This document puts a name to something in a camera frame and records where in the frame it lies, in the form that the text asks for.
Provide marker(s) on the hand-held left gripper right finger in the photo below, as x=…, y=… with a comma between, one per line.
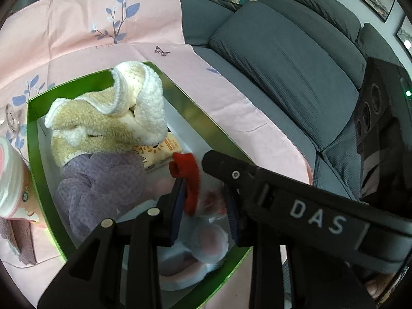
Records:
x=230, y=217

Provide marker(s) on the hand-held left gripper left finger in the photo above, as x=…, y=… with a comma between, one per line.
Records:
x=178, y=214

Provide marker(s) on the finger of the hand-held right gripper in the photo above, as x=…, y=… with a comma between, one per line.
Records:
x=231, y=170

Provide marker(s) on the blue pink plush slipper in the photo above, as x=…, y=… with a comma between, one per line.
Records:
x=206, y=241

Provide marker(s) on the red and white sock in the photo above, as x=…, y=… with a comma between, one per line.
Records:
x=190, y=173

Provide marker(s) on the yellow tissue packet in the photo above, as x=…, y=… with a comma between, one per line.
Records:
x=157, y=155

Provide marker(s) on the lavender waffle cloth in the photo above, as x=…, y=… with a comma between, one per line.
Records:
x=96, y=183

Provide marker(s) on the cream fleece towel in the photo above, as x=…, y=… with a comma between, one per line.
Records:
x=96, y=125

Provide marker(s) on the green cardboard box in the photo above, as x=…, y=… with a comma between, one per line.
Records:
x=33, y=141

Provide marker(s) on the person's right hand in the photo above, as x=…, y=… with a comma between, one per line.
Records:
x=379, y=286

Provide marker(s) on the grey sofa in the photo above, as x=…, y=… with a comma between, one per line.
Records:
x=289, y=70

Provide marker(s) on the mauve knitted cloth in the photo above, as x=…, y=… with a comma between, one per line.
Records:
x=19, y=241

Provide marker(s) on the small glass jar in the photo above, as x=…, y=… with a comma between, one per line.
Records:
x=11, y=119

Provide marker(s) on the small framed picture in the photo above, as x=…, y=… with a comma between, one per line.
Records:
x=406, y=33

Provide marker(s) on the pink printed bedsheet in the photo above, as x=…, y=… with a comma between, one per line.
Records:
x=96, y=16

